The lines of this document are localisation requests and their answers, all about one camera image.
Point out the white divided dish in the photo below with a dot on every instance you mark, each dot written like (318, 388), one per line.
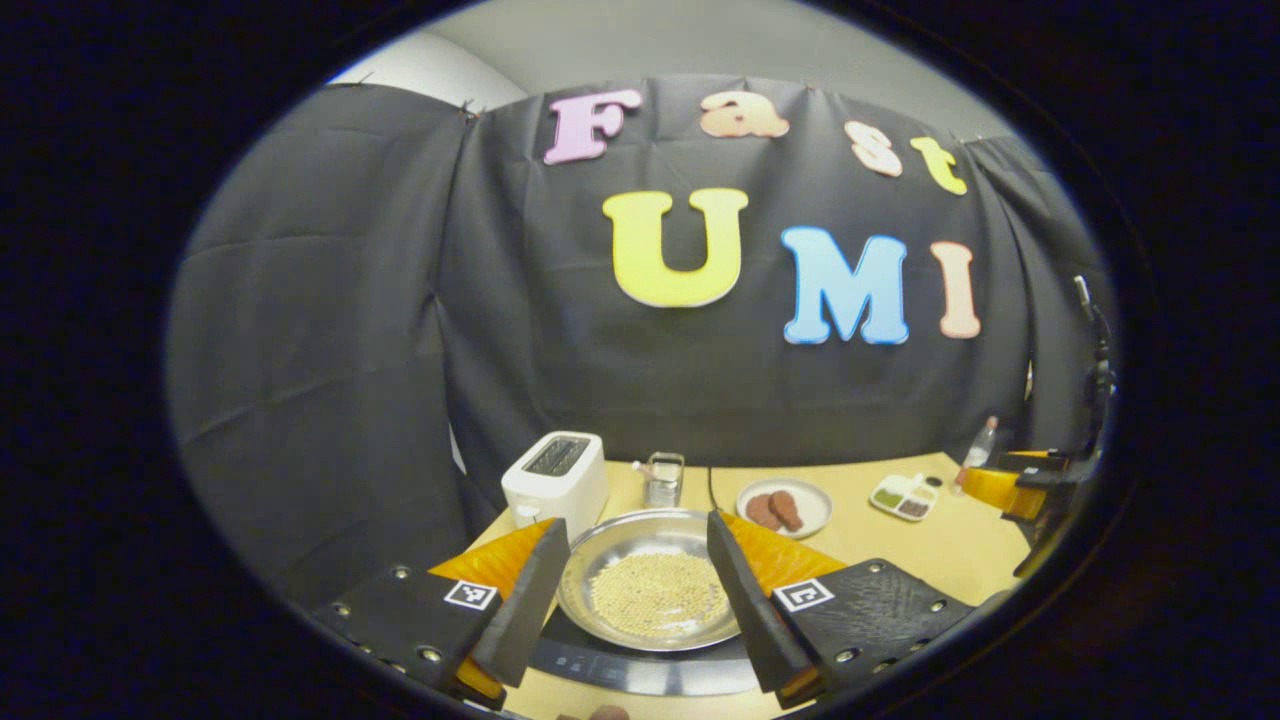
(903, 497)

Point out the brown meat patty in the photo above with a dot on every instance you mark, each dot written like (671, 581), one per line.
(787, 510)
(762, 512)

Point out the white round plate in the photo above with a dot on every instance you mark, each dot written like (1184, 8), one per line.
(815, 500)

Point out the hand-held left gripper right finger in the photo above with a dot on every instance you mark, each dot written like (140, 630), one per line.
(745, 610)

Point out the plastic bottle red label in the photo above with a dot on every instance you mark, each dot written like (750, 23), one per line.
(975, 455)

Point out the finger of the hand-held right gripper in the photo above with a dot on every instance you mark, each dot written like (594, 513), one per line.
(995, 490)
(1030, 458)

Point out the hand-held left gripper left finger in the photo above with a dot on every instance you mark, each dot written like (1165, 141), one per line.
(530, 610)

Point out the white toaster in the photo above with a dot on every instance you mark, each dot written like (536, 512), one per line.
(560, 480)

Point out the pile of soybeans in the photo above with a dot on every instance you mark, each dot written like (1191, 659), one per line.
(660, 595)

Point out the black induction cooktop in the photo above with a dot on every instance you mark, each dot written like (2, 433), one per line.
(650, 672)

